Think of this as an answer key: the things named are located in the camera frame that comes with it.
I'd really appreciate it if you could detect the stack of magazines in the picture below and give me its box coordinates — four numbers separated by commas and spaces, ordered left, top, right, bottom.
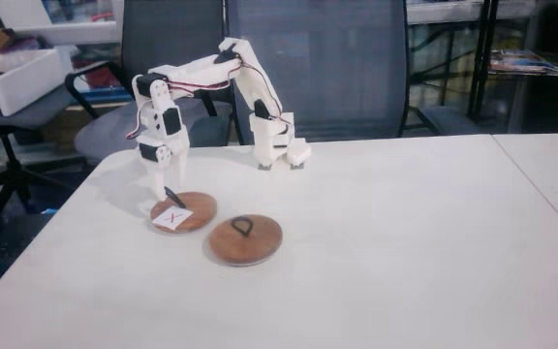
489, 48, 558, 79

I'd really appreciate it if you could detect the white shelf board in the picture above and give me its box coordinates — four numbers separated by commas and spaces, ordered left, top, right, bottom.
0, 19, 125, 46

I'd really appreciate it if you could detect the plain wooden lid black loop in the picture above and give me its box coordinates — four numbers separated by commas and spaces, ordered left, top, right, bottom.
207, 214, 284, 268

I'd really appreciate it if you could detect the long red servo wire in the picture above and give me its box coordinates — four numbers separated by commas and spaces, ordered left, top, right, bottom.
166, 62, 244, 92

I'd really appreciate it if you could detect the wide mesh back office chair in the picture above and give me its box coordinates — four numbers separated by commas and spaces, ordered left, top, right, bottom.
224, 0, 484, 145

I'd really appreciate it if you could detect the short red servo wire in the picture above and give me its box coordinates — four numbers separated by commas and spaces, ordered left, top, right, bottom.
124, 100, 152, 142

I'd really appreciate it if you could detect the grey cushion office chair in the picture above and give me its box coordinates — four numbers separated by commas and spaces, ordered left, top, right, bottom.
64, 0, 235, 164

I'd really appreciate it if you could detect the wooden lid with red cross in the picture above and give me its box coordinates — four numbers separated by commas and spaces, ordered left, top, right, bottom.
149, 186, 218, 236

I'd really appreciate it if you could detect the black shelf rack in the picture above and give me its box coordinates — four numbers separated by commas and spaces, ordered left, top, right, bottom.
404, 0, 558, 135

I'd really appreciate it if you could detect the white box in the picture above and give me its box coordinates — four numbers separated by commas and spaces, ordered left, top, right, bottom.
0, 47, 65, 117

